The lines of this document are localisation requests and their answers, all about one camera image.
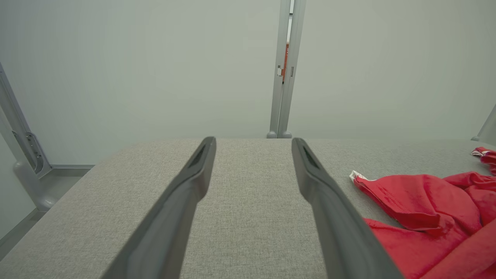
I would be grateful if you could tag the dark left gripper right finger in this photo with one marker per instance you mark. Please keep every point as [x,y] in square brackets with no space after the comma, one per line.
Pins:
[341,232]

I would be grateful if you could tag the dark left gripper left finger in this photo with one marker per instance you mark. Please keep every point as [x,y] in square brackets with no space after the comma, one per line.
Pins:
[170,224]

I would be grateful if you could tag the red shorts with white stripe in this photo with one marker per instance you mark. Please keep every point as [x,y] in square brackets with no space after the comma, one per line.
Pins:
[418,201]

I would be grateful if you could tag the grey partition floor rail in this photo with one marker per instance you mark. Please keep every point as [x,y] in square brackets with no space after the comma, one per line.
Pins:
[73,167]

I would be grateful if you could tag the grey straight partition post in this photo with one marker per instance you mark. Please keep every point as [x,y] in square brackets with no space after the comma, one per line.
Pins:
[292,97]
[276,97]

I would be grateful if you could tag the grey curved-foot partition post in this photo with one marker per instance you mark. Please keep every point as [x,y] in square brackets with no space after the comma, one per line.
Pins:
[27,182]

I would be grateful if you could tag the grey bolted-foot partition post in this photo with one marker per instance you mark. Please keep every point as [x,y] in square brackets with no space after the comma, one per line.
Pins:
[489,128]

